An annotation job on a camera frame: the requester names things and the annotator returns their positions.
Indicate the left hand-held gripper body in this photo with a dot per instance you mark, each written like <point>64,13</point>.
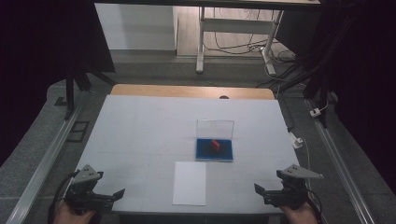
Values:
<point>81,188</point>

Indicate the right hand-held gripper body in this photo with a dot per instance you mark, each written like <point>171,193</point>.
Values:
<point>294,193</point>

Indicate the red stamp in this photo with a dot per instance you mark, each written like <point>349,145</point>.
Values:
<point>215,145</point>

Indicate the blue ink pad box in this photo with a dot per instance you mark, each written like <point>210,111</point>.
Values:
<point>205,154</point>

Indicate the person's right hand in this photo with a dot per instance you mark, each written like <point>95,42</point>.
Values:
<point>300,216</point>

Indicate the person's left hand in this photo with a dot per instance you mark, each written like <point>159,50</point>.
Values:
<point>70,217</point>

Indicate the white table cover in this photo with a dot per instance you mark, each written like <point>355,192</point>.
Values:
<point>146,130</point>

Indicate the white paper sheet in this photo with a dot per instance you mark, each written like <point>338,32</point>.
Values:
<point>189,183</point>

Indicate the small white adapter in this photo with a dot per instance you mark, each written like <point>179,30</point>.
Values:
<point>315,112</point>

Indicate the small black floor plate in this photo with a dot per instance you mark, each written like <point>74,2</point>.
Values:
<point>60,101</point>

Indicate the black metal stand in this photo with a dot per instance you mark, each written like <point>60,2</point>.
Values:
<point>314,84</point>
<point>70,90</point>

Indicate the wooden table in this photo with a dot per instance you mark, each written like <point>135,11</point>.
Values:
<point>186,91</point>

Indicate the dark curtain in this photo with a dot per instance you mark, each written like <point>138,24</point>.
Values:
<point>364,77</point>
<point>37,56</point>

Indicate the white cabinet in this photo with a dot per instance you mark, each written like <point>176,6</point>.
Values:
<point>137,28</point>

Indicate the aluminium floor rail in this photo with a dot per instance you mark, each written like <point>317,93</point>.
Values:
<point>339,165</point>
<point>46,161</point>

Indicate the black floor frame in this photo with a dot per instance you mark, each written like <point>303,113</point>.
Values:
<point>77,132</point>

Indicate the white desk frame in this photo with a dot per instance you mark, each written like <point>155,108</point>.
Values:
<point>236,26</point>

